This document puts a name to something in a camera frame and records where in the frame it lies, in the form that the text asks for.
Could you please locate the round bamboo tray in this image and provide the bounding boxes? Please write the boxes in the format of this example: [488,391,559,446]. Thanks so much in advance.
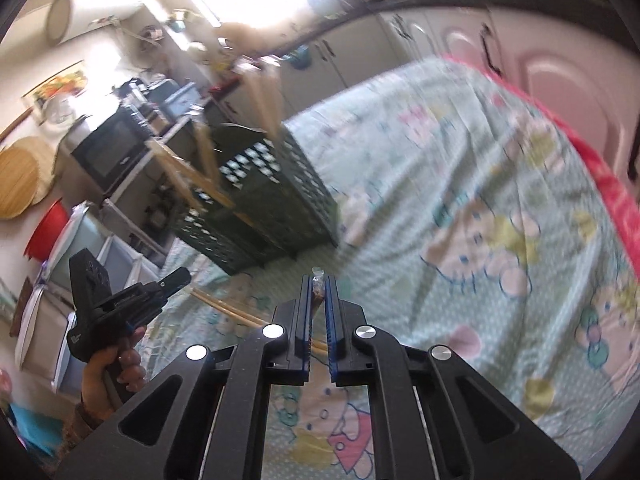
[0,135,55,220]

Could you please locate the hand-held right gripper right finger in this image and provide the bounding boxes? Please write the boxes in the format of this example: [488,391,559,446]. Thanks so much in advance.
[325,275,582,480]

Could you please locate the white water heater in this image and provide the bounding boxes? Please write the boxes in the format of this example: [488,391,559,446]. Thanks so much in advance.
[46,0,149,46]

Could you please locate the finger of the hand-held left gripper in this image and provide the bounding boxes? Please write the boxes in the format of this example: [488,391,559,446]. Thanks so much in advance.
[142,266,193,308]

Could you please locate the white kitchen cabinets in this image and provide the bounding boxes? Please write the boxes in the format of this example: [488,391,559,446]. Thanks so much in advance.
[220,0,640,192]

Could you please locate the blue plastic box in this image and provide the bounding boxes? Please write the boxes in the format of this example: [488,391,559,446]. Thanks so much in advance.
[165,82,199,116]

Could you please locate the pile of wooden chopsticks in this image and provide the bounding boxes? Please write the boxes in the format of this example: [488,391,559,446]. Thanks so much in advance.
[190,285,269,329]

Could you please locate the metal kitchen shelf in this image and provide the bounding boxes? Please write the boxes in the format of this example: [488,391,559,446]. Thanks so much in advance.
[102,95,236,257]

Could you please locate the black kitchen counter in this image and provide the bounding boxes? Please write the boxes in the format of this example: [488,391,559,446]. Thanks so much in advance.
[260,0,607,61]

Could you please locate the person's left hand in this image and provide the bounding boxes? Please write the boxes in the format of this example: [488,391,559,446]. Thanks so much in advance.
[81,326,148,411]

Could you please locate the small white fan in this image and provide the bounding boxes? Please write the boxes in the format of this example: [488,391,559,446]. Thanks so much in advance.
[42,92,76,129]

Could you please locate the food wall poster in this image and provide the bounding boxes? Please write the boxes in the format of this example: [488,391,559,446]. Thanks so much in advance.
[22,60,86,106]

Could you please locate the black microwave oven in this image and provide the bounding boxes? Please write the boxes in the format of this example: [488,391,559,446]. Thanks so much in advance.
[70,107,154,194]

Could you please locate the red plastic basin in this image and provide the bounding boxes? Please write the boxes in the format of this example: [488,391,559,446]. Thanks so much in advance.
[24,199,71,261]

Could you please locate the blue plastic drawer unit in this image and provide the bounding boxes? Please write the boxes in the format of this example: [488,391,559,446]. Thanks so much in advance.
[47,202,169,292]

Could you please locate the pink blanket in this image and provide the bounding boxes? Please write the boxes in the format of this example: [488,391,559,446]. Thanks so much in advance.
[440,52,640,282]

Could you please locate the person's left forearm brown sleeve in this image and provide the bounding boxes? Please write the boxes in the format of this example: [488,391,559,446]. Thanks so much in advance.
[62,400,103,456]

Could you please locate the teal cloth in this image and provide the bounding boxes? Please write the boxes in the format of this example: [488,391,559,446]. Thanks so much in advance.
[10,402,64,457]

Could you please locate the green plastic utensil basket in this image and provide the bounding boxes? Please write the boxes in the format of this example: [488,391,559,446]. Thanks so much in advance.
[172,122,342,277]

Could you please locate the cartoon cat printed tablecloth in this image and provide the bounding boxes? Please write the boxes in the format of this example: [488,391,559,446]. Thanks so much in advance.
[145,57,640,480]

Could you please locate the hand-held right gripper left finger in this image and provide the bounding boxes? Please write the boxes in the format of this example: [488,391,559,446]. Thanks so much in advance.
[55,274,314,480]

